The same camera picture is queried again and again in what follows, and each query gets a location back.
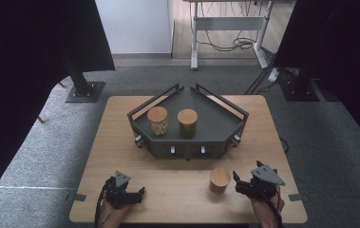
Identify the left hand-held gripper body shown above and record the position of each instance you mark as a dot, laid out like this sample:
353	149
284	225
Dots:
117	196

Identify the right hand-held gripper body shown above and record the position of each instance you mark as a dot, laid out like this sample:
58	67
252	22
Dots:
264	180

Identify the short jar with wooden lid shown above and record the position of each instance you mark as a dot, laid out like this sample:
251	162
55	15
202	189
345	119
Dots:
220	177

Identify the dark corner shelf rack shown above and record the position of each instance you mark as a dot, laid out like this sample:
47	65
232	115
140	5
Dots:
215	123

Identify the glass jar with pale beans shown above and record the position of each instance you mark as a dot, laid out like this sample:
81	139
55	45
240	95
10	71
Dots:
158	120

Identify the glass jar with dark contents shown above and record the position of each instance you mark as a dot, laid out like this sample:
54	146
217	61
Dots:
187	122

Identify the person's left hand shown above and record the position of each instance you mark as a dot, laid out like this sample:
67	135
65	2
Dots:
111	214

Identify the black metal stand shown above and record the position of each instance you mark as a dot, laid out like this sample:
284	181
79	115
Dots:
299	90
84	90

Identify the white power plug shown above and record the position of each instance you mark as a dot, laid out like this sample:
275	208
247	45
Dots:
273	75

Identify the brown wooden leg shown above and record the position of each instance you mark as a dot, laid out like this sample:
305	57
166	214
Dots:
61	84
40	119

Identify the black curtain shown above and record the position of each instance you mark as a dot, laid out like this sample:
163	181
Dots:
19	79
342	47

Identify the grey metal bracket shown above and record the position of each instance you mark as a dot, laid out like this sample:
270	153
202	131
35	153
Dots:
299	197
76	197

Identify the white desk frame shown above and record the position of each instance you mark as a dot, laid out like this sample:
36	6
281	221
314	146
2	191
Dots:
228	23

